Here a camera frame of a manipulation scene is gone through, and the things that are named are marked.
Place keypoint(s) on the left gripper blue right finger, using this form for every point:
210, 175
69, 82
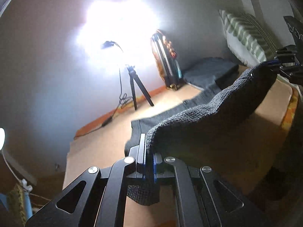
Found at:
161, 173

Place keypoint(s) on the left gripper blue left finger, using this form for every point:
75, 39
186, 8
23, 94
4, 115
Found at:
139, 154

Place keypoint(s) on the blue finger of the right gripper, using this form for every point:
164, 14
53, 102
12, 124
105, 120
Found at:
274, 69
272, 62

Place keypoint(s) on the dark grey checked pants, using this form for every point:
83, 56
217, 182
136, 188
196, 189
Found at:
209, 113

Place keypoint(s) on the green striped white pillow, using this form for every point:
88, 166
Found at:
247, 39

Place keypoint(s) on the orange floral mattress cover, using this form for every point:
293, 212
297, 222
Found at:
290, 112

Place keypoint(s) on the folded dark clothes stack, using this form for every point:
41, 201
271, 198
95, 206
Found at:
211, 72

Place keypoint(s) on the black mini tripod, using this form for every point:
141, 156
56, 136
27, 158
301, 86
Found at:
133, 77

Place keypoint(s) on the small white gooseneck lamp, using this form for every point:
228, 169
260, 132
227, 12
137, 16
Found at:
23, 177

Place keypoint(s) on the bright ring light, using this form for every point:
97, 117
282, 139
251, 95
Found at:
117, 34

